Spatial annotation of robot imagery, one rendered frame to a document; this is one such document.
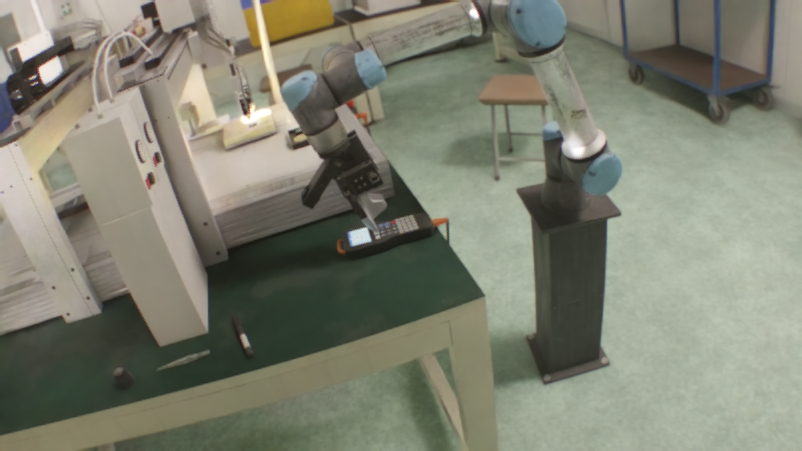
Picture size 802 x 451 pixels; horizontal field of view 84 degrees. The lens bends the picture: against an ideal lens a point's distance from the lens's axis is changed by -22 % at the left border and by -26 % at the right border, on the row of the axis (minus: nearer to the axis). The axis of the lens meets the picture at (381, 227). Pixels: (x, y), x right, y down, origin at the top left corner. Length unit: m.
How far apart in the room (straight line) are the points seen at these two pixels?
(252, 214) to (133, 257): 0.39
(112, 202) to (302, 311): 0.42
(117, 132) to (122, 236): 0.20
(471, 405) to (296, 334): 0.42
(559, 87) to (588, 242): 0.51
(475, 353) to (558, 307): 0.60
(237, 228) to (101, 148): 0.50
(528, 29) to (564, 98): 0.20
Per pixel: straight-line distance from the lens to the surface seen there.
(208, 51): 1.76
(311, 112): 1.06
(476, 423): 1.29
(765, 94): 4.04
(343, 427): 1.86
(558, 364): 1.85
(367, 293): 1.10
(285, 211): 1.34
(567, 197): 1.50
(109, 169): 1.00
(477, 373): 1.16
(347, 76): 1.06
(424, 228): 1.20
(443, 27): 1.23
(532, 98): 2.73
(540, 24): 1.14
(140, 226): 1.03
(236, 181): 1.46
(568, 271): 1.61
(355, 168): 1.12
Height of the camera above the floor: 1.41
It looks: 31 degrees down
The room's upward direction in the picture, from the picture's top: 14 degrees counter-clockwise
